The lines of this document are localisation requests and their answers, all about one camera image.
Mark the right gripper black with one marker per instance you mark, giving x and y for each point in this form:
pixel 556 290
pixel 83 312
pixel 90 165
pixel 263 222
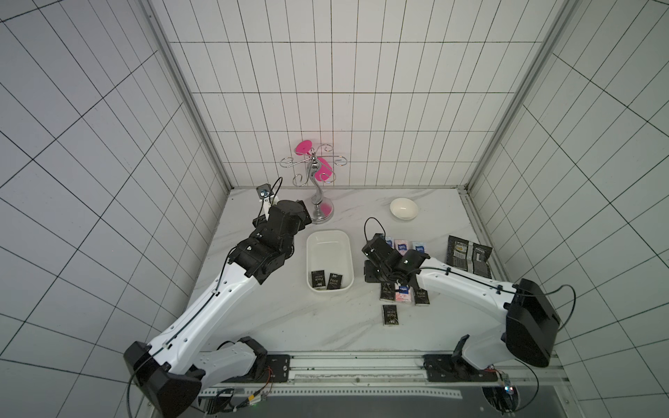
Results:
pixel 376 252

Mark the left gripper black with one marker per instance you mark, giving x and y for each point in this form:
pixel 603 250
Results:
pixel 260 223

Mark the black tissue pack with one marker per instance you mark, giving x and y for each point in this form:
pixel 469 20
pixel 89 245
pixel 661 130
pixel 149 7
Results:
pixel 387 292
pixel 335 281
pixel 421 297
pixel 390 315

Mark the white storage box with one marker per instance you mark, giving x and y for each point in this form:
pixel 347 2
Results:
pixel 329 251

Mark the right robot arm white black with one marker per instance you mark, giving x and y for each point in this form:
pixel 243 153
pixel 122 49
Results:
pixel 527 323

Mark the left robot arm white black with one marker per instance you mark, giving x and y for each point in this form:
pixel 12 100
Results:
pixel 171 370

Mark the chrome cup holder stand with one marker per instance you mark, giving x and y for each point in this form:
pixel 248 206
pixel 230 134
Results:
pixel 322 207

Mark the pink cup lower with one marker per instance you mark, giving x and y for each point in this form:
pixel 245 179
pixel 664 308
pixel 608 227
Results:
pixel 325 172

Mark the pink cup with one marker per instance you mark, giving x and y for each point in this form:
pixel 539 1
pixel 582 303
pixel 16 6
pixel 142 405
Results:
pixel 304 148
pixel 325 172

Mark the white ceramic bowl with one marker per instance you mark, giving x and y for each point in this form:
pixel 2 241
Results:
pixel 404 209

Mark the pink cup upper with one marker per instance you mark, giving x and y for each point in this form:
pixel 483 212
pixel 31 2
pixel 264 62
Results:
pixel 304 148

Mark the black snack bag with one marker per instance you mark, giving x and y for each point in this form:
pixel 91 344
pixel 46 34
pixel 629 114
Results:
pixel 458 253
pixel 479 257

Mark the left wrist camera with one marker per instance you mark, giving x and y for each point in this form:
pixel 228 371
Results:
pixel 264 191

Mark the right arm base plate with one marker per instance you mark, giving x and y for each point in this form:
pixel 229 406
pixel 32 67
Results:
pixel 442 369

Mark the aluminium mounting rail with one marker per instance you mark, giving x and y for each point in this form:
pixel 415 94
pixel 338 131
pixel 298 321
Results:
pixel 393 373

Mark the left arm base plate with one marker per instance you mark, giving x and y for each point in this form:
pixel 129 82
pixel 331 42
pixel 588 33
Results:
pixel 272 368

